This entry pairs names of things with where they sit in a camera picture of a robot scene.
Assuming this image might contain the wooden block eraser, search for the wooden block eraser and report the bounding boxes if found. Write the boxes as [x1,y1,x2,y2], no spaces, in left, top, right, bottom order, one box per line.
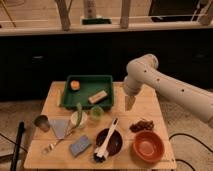
[88,90,108,104]

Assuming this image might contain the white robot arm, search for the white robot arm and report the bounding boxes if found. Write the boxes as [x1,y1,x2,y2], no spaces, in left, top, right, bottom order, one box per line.
[123,54,213,129]

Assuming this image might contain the dark grape bunch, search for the dark grape bunch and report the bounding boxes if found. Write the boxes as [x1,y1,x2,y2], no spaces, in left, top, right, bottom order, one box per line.
[130,120,154,133]

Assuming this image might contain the green plastic cup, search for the green plastic cup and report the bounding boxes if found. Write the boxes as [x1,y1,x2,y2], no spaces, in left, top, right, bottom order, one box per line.
[90,105,104,121]

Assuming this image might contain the green plastic tray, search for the green plastic tray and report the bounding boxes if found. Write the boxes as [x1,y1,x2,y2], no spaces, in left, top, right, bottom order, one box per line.
[61,75,114,110]

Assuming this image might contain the dark purple plate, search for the dark purple plate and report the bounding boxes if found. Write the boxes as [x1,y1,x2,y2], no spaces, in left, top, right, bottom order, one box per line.
[96,128,123,156]

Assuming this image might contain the green bean pod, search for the green bean pod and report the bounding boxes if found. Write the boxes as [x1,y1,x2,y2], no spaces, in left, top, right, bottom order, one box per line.
[76,103,82,127]

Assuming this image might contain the orange bowl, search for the orange bowl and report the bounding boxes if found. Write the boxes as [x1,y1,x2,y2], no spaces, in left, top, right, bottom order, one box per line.
[132,130,165,163]

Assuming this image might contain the orange fruit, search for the orange fruit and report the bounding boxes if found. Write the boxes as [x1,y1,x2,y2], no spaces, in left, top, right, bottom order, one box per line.
[70,80,80,91]

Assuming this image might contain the white dish brush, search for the white dish brush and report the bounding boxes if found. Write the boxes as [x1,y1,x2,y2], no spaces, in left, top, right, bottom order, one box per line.
[93,118,118,163]

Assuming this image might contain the blue sponge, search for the blue sponge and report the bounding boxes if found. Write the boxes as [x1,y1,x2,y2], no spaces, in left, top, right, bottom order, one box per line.
[70,135,91,157]

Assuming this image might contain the grey cloth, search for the grey cloth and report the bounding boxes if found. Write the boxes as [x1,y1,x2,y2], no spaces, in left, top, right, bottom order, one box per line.
[50,119,69,139]

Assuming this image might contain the dark green box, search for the dark green box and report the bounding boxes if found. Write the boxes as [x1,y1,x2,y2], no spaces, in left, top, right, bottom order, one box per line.
[82,18,111,25]

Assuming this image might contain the metal cup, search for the metal cup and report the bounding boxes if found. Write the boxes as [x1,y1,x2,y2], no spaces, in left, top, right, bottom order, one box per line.
[34,115,50,132]

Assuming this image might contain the black monitor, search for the black monitor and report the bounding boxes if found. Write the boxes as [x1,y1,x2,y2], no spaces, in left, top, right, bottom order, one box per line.
[149,0,199,22]

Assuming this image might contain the black pole stand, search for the black pole stand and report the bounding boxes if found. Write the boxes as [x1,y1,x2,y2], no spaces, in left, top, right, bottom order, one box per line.
[10,122,25,171]

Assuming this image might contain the black floor cable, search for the black floor cable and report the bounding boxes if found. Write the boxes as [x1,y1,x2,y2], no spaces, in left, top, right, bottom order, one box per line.
[169,132,213,171]

